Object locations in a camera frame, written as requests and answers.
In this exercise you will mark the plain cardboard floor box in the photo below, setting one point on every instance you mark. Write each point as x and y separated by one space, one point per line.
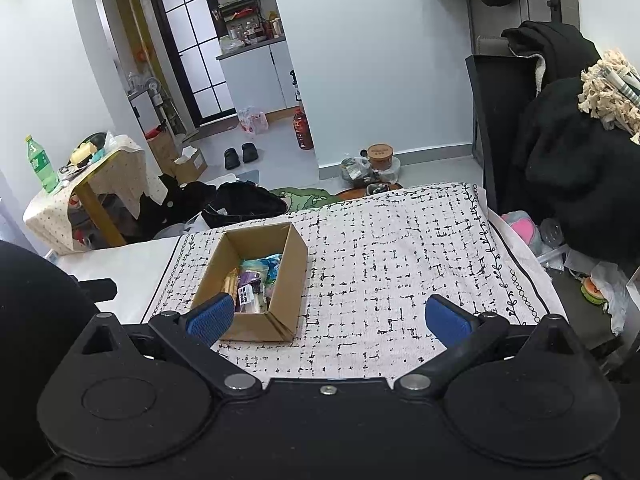
162 147

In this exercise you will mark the black upright panel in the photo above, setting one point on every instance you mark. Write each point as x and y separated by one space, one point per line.
492 125

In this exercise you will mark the black clothing pile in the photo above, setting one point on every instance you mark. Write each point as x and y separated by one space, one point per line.
165 205

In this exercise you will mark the small white appliance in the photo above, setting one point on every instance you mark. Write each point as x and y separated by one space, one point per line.
145 110

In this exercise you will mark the blue snack packet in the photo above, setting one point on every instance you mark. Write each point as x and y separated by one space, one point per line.
274 265

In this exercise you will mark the small white fan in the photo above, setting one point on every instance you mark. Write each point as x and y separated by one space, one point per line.
151 86

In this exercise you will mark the yellow container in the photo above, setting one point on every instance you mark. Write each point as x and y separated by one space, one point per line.
82 154

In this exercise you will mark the large black coat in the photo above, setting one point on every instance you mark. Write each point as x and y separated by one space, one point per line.
580 170

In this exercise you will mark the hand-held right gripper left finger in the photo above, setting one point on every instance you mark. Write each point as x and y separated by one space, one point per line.
212 317

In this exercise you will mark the pink grey plush toy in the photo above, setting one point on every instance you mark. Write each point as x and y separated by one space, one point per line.
522 227

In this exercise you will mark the dark framed glass door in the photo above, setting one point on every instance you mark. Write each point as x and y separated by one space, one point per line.
195 35

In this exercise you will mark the cardboard box with tissue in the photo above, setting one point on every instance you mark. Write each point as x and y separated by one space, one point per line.
190 165

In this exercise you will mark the pink plastic bag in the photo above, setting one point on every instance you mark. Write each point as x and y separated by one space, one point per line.
252 120

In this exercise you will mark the wooden side table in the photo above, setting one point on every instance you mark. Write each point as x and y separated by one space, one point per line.
100 212

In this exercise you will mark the brown round tub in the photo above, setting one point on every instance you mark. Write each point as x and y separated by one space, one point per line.
381 156

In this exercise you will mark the light wooden box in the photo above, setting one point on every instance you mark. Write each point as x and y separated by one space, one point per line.
634 285

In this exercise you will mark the long purple snack packet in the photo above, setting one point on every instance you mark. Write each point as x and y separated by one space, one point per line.
250 278

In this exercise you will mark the brown cardboard box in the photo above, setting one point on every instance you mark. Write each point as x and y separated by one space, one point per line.
290 275

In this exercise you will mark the black fleece lined garment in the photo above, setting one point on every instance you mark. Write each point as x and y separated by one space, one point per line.
555 45

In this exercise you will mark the cream dotted tablecloth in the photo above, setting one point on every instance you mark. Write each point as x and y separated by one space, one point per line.
125 170

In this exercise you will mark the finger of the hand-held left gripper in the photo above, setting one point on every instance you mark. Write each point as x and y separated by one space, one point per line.
97 290

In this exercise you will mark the burger shaped toy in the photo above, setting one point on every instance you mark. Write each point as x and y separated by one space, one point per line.
594 290

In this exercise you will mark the clear plastic bag with items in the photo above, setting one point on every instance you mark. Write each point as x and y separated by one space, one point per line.
357 170

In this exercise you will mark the white black patterned cloth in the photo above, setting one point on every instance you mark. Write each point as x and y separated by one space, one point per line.
400 260

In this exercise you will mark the white plastic bag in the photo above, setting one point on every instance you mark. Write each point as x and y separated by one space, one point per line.
615 292

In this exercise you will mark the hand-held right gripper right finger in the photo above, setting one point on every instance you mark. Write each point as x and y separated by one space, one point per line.
447 322

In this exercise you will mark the yellow cake teal packet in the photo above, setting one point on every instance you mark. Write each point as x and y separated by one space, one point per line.
251 263

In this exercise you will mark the black bag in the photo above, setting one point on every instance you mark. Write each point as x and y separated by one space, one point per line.
245 205

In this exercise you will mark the green plastic bottle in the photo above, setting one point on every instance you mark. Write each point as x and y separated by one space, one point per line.
40 162

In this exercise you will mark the orange biscuit packet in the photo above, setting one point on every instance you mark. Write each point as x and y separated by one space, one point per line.
231 280

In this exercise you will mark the cream fringed cloth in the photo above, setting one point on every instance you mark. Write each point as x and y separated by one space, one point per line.
610 92

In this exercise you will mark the green rug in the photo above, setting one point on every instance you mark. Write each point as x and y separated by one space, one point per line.
300 197

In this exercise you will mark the white cake packet black label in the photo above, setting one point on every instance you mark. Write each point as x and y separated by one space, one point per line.
248 300

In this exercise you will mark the white kitchen cabinet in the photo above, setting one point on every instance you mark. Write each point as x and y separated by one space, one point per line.
255 80

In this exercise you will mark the clear plastic container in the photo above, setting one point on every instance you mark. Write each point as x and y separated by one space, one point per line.
552 234

